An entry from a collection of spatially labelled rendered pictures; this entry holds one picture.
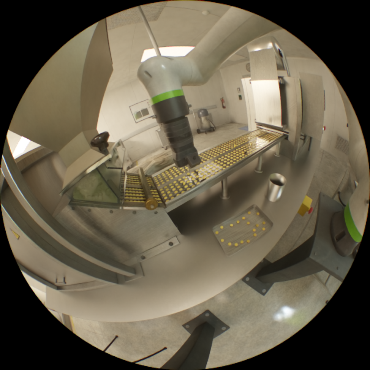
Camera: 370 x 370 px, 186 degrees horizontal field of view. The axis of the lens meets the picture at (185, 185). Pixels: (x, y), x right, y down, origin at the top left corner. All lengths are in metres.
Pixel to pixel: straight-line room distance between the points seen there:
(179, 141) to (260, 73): 0.72
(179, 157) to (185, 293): 0.41
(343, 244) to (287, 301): 1.05
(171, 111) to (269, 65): 0.72
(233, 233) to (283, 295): 1.07
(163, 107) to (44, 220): 0.36
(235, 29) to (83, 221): 0.57
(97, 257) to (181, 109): 0.43
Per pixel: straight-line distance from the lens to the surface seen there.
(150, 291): 0.45
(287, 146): 0.89
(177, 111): 0.28
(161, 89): 0.29
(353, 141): 0.49
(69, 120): 0.31
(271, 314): 1.36
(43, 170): 0.50
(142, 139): 4.08
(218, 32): 0.33
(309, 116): 0.87
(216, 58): 0.35
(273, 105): 0.80
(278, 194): 0.51
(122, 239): 0.39
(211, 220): 0.45
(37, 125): 0.34
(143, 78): 0.31
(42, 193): 0.45
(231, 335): 1.33
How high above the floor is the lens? 1.18
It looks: 38 degrees down
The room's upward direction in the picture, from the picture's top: 20 degrees counter-clockwise
